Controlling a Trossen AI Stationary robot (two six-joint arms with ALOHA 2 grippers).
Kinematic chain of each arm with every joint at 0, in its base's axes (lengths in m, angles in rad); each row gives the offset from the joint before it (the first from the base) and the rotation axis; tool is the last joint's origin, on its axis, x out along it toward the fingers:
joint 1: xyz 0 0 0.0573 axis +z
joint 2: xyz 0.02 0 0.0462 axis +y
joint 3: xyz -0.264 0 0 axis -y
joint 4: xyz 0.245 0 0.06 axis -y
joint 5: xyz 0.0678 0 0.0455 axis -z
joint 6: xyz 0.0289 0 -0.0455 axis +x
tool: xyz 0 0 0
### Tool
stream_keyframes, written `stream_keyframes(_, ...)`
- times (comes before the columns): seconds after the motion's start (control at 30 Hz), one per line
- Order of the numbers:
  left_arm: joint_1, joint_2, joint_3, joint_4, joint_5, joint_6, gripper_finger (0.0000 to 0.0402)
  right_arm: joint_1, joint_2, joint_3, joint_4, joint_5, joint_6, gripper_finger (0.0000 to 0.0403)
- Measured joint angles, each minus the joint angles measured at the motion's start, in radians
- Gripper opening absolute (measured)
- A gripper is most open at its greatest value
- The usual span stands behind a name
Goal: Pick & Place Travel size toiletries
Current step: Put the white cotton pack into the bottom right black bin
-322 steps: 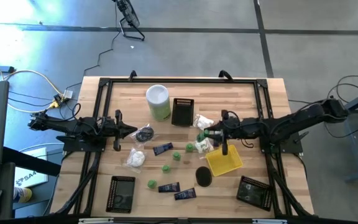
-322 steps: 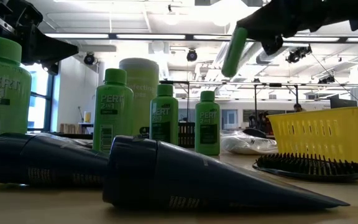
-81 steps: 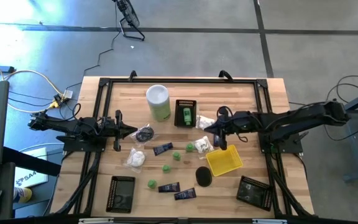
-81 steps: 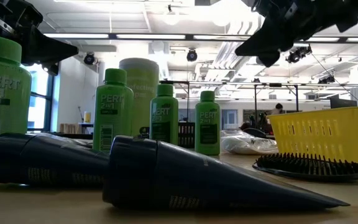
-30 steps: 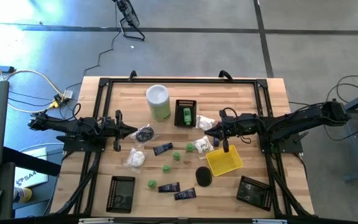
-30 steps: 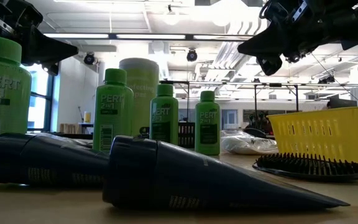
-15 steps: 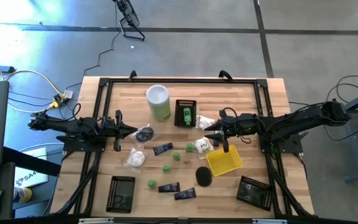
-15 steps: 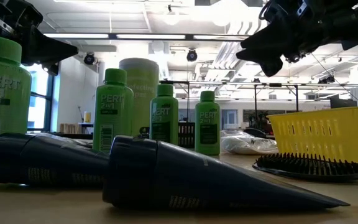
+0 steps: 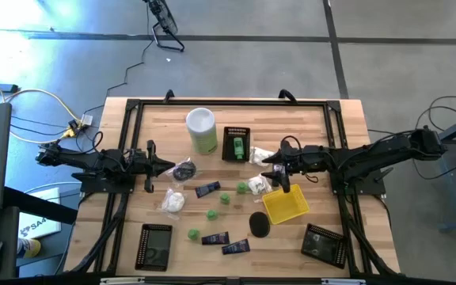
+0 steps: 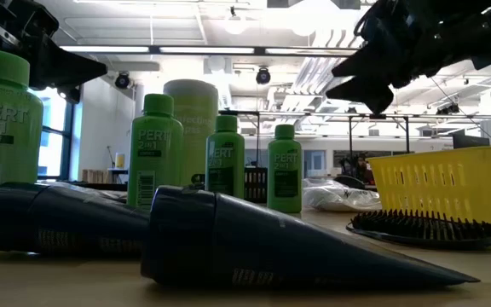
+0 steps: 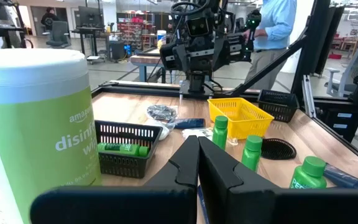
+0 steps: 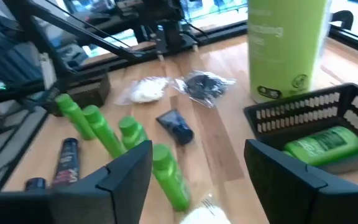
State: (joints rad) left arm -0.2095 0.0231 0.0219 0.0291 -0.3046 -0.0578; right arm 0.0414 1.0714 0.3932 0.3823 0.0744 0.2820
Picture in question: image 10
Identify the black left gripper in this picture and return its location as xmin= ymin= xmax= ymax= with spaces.
xmin=0 ymin=0 xmax=108 ymax=105

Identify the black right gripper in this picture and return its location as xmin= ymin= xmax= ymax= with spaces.
xmin=326 ymin=0 xmax=485 ymax=115

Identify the white pouch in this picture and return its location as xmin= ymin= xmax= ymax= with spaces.
xmin=302 ymin=177 xmax=383 ymax=213

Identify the yellow slotted plastic basket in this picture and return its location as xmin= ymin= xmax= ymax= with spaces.
xmin=367 ymin=146 xmax=491 ymax=231

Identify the green Pert shampoo bottle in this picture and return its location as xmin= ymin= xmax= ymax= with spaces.
xmin=205 ymin=114 xmax=246 ymax=200
xmin=0 ymin=49 xmax=44 ymax=246
xmin=126 ymin=93 xmax=184 ymax=210
xmin=267 ymin=124 xmax=303 ymax=214

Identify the dark blue DSC tube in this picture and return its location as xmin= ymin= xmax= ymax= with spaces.
xmin=140 ymin=185 xmax=481 ymax=291
xmin=0 ymin=182 xmax=151 ymax=258

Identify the black oval hairbrush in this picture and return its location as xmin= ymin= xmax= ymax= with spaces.
xmin=346 ymin=208 xmax=491 ymax=252

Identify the black ceiling spotlight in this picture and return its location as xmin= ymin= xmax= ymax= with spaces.
xmin=114 ymin=71 xmax=131 ymax=90
xmin=255 ymin=67 xmax=272 ymax=85

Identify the person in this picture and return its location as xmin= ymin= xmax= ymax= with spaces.
xmin=342 ymin=153 xmax=373 ymax=184

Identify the wooden crate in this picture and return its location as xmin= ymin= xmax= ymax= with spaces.
xmin=81 ymin=168 xmax=111 ymax=184

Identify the black monitor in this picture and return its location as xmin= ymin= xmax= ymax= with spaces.
xmin=452 ymin=134 xmax=491 ymax=150

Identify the green white disinfecting wipes canister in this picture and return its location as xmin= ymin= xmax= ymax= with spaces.
xmin=163 ymin=78 xmax=220 ymax=188

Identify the long ceiling light strip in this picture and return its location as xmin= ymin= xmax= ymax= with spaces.
xmin=60 ymin=43 xmax=360 ymax=56

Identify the round white ceiling lamp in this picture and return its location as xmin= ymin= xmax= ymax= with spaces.
xmin=222 ymin=6 xmax=247 ymax=36

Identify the black slotted plastic basket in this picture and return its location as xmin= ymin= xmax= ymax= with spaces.
xmin=243 ymin=166 xmax=269 ymax=204

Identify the window with dark frame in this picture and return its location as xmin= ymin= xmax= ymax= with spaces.
xmin=27 ymin=84 xmax=78 ymax=180

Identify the black background rig frame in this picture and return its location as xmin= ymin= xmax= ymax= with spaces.
xmin=218 ymin=108 xmax=413 ymax=171

